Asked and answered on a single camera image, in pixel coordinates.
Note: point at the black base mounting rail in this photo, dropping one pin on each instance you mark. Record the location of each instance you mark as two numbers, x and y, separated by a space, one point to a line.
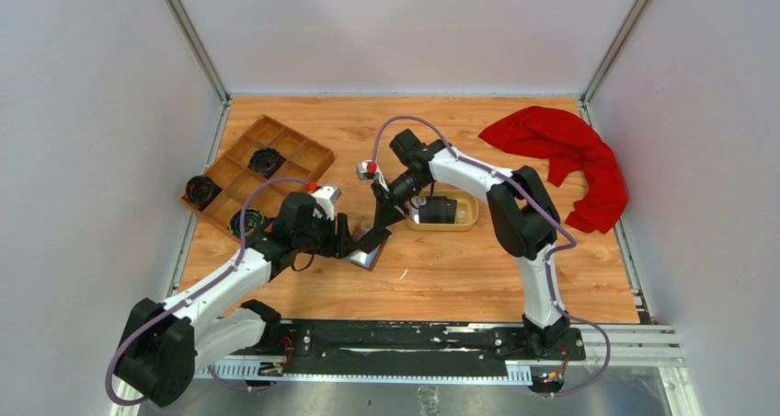
408 349

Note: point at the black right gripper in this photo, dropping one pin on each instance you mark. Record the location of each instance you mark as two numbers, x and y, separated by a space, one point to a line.
388 205

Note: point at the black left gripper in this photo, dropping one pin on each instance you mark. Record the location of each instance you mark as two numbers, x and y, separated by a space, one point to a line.
340 242

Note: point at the red cloth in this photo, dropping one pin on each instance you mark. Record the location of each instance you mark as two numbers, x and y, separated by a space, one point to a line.
569 144

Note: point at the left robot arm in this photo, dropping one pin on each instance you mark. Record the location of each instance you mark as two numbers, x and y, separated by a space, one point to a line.
164 344

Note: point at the brown leather card holder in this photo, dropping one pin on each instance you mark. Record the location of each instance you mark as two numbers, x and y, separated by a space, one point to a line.
361 259

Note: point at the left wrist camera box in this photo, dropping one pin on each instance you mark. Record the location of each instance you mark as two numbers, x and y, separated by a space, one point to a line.
327 197

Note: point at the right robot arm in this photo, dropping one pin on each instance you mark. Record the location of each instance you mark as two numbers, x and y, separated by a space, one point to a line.
524 218

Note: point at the beige oval tray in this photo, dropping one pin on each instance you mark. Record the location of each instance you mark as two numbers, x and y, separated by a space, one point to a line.
466 215

